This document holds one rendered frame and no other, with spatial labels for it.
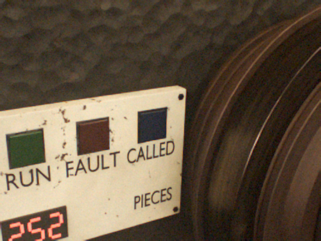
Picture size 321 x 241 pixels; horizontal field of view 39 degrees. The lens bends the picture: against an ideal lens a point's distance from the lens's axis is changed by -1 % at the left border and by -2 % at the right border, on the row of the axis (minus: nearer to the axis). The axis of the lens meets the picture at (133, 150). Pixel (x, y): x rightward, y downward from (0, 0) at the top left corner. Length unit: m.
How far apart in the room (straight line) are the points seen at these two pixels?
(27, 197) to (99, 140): 0.11
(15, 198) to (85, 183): 0.09
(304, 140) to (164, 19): 0.22
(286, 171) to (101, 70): 0.24
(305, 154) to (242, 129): 0.07
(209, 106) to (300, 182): 0.16
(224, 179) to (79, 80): 0.20
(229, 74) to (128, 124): 0.15
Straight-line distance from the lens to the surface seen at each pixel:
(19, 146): 0.51
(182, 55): 0.60
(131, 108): 0.55
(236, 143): 0.53
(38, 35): 0.51
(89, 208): 0.58
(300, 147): 0.52
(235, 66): 0.62
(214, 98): 0.61
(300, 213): 0.54
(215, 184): 0.55
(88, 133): 0.53
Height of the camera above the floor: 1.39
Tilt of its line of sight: 23 degrees down
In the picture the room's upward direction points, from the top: straight up
